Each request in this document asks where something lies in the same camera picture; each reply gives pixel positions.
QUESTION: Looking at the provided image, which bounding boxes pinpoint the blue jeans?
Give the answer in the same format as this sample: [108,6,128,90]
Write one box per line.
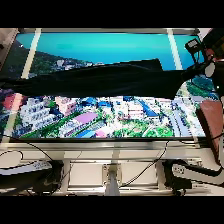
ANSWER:
[0,58,190,100]

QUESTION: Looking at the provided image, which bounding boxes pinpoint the heap of clothes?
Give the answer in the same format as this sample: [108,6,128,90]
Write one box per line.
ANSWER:
[202,28,224,61]

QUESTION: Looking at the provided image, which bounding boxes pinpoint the red-brown garment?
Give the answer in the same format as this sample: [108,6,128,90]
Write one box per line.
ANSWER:
[196,99,224,166]

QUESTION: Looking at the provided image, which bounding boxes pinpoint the silver frame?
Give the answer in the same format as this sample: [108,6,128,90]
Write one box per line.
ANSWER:
[0,137,224,197]

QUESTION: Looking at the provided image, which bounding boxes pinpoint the black cable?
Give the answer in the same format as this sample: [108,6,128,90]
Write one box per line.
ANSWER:
[25,141,57,165]
[119,141,170,188]
[0,149,25,168]

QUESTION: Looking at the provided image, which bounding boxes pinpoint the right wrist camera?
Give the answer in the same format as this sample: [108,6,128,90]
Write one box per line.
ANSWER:
[184,37,204,65]

